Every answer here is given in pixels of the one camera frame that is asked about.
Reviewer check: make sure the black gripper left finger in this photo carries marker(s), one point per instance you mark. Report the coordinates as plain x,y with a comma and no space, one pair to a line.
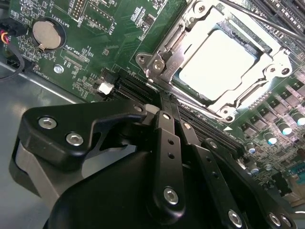
59,126

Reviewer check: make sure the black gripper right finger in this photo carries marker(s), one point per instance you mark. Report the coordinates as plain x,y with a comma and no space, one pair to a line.
226,181

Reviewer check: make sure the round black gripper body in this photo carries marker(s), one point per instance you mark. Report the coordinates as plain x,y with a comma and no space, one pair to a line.
107,198

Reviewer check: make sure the silver CPU green edge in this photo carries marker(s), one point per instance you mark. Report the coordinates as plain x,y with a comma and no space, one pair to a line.
219,64

